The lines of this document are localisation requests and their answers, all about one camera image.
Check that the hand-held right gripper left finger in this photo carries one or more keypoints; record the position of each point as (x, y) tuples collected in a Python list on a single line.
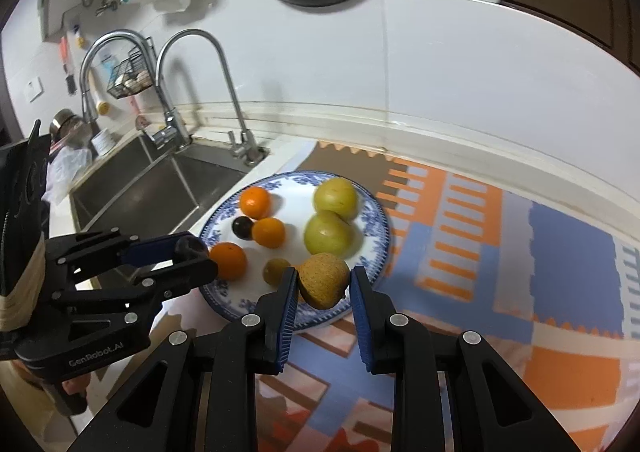
[(287, 317)]

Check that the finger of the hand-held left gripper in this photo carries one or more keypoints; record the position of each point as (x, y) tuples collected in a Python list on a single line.
[(150, 249), (190, 274)]

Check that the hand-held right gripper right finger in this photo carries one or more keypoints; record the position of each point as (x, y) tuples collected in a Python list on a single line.
[(362, 327)]

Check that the dark purple plum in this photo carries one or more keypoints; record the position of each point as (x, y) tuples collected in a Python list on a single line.
[(242, 227), (190, 246)]

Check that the large orange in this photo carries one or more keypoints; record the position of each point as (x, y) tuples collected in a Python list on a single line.
[(227, 260)]

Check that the small olive-yellow fruit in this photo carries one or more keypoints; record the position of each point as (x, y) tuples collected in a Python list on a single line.
[(275, 272)]

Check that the brown tan fruit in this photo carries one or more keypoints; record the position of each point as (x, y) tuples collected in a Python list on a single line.
[(322, 282)]

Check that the medium orange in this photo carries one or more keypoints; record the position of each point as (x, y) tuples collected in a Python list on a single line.
[(268, 232)]

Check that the small orange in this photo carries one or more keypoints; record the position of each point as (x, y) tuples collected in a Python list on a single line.
[(255, 202)]

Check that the blue and white patterned plate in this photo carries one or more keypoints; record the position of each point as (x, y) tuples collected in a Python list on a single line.
[(292, 204)]

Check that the person's left forearm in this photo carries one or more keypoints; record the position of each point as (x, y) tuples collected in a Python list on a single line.
[(22, 394)]

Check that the person's left hand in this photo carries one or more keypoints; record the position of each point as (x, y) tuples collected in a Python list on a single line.
[(75, 386)]

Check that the stainless steel sink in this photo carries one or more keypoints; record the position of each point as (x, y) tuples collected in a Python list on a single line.
[(150, 192)]

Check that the white cup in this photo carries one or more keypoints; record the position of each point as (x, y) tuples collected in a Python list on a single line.
[(104, 142)]

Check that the clear plastic bag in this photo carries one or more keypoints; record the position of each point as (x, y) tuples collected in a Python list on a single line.
[(65, 167)]

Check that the chrome pull-down faucet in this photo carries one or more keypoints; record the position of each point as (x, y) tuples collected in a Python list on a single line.
[(172, 124)]

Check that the orange blue patterned mat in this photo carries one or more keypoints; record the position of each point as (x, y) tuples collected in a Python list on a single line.
[(475, 257)]

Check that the chrome gooseneck faucet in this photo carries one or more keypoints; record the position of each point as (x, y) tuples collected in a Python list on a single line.
[(247, 144)]

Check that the white wall outlet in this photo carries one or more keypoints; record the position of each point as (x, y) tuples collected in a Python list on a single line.
[(34, 89)]

